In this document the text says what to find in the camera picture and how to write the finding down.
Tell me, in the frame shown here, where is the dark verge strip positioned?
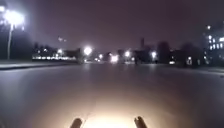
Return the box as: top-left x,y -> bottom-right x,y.
0,59 -> 79,71

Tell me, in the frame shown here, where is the row of dark trees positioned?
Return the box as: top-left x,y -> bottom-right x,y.
32,37 -> 206,66

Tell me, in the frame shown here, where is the street lamp pole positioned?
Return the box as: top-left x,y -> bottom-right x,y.
3,9 -> 25,62

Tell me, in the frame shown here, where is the building with lit windows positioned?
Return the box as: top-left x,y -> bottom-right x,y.
203,23 -> 224,66

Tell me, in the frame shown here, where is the grey paved ground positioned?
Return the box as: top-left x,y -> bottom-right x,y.
0,61 -> 224,128

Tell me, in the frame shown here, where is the robot's own part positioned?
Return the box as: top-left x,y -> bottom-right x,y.
69,117 -> 84,128
133,115 -> 148,128

